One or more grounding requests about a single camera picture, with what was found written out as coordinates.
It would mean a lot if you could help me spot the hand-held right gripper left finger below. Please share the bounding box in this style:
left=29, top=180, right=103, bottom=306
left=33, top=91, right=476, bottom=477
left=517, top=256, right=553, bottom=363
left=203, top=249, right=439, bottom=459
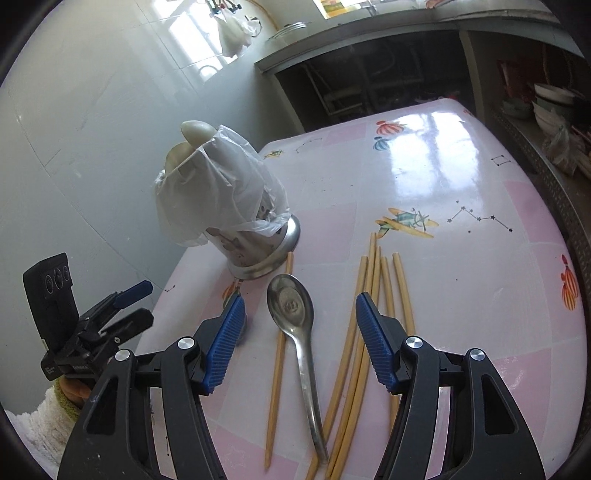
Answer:
left=58, top=295, right=247, bottom=480

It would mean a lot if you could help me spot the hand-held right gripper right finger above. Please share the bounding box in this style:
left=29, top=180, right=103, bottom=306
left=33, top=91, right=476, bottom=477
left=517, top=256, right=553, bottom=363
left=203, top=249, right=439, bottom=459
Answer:
left=355, top=292, right=546, bottom=480

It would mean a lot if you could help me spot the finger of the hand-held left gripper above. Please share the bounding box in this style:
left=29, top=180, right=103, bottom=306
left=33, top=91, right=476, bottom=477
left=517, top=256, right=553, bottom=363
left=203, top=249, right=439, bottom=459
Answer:
left=78, top=280, right=153, bottom=333
left=95, top=308, right=155, bottom=347

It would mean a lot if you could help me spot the metal spoon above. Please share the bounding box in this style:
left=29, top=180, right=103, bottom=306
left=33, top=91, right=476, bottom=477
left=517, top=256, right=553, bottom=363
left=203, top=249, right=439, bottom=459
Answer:
left=267, top=273, right=331, bottom=464

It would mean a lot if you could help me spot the steel utensil holder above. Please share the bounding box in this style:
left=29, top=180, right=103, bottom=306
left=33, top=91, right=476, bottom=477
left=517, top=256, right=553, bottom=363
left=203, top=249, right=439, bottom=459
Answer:
left=203, top=198, right=302, bottom=281

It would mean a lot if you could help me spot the white plastic bag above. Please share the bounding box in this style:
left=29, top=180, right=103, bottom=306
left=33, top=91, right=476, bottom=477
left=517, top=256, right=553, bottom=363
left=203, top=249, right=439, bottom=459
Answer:
left=217, top=9, right=262, bottom=58
left=151, top=124, right=291, bottom=247

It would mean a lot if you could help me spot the person's left forearm white sleeve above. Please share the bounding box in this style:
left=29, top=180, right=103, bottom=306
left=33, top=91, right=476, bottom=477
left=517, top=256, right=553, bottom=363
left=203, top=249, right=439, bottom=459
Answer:
left=8, top=376, right=92, bottom=464

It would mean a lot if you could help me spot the pink printed tablecloth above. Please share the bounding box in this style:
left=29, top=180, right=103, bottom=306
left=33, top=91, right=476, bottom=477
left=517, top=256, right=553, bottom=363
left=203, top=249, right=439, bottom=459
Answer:
left=134, top=98, right=591, bottom=480

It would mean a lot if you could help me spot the white ceramic spoon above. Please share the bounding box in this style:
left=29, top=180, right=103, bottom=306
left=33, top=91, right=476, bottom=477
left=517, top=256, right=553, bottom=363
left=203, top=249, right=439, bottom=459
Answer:
left=165, top=142, right=195, bottom=174
left=181, top=120, right=218, bottom=145

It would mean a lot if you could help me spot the under-counter drain pipe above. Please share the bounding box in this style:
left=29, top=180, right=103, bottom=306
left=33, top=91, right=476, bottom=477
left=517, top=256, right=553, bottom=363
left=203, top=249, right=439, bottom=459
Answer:
left=305, top=60, right=370, bottom=116

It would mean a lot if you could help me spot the crumpled clear plastic bag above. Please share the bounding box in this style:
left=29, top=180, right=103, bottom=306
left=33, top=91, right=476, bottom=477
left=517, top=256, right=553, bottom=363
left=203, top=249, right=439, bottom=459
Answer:
left=542, top=129, right=583, bottom=172

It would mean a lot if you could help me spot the small green bowl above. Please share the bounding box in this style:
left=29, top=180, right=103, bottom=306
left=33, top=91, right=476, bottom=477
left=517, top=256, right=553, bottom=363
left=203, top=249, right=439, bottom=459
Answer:
left=501, top=99, right=532, bottom=119

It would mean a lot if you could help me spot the hanging white plastic bag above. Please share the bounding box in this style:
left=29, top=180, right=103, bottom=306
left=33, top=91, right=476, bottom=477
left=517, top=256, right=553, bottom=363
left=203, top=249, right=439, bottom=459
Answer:
left=217, top=9, right=262, bottom=58

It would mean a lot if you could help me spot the stack of white bowls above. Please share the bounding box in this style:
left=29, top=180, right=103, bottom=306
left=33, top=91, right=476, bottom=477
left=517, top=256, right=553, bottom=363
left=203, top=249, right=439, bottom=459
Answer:
left=531, top=83, right=585, bottom=134

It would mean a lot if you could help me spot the concrete kitchen counter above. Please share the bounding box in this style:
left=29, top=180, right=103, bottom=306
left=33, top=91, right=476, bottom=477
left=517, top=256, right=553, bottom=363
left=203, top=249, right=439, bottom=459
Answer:
left=255, top=0, right=585, bottom=75

